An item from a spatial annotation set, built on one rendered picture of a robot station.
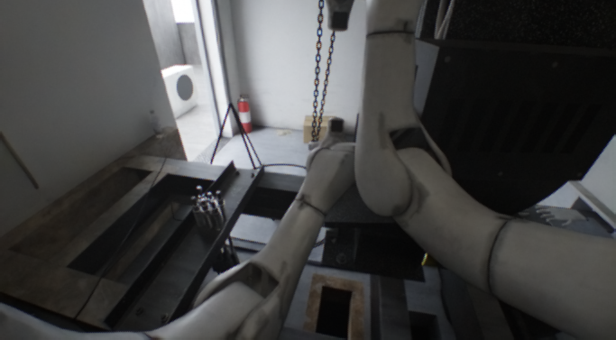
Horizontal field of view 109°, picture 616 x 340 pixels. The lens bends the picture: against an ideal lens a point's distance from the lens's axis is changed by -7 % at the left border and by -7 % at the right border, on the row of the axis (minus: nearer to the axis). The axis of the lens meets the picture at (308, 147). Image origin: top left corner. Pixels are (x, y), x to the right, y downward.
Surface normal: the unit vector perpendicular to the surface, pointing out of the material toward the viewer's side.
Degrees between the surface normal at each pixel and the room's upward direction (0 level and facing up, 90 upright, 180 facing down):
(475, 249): 61
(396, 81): 74
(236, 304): 21
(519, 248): 48
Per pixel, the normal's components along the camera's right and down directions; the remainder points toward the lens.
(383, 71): -0.46, 0.24
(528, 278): -0.90, -0.14
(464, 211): -0.25, -0.77
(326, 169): -0.51, -0.55
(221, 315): 0.18, -0.96
